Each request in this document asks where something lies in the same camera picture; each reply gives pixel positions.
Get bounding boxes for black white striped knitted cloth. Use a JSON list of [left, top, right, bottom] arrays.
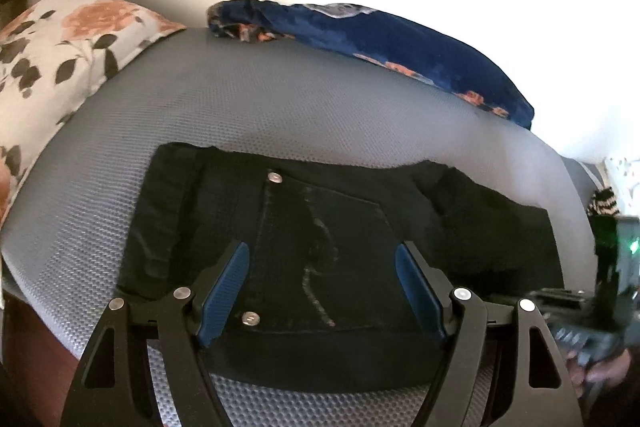
[[586, 188, 622, 219]]

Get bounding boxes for blue floral blanket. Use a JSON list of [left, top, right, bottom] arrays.
[[206, 0, 536, 131]]

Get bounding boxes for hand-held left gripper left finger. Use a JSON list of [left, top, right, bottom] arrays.
[[59, 241, 251, 427]]

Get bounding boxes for person's right hand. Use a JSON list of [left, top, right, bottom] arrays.
[[567, 346, 633, 390]]

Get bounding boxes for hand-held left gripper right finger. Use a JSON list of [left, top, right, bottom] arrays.
[[395, 241, 586, 427]]

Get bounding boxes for white patterned cloth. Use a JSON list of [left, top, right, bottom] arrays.
[[602, 154, 640, 195]]

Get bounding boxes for white floral pillow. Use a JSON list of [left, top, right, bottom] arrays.
[[0, 0, 188, 228]]

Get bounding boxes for black pants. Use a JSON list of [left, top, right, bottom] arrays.
[[117, 142, 566, 394]]

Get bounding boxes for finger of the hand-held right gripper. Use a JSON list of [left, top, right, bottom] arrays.
[[487, 288, 593, 315]]

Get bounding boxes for grey mesh mat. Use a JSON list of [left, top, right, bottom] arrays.
[[0, 27, 601, 427]]

